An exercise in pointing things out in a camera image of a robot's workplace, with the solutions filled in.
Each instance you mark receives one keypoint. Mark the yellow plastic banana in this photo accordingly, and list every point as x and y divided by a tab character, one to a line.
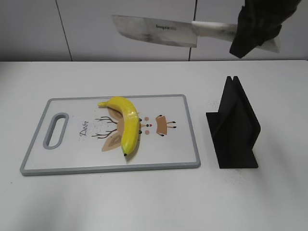
130	119

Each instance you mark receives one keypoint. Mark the grey-rimmed white cutting board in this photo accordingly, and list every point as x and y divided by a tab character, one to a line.
75	136

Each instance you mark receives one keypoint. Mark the white-handled kitchen knife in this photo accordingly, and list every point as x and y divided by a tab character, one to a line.
171	33

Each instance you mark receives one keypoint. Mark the black knife stand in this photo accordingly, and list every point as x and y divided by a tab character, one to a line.
234	127

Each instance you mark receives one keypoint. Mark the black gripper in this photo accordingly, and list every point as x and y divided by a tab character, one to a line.
259	23

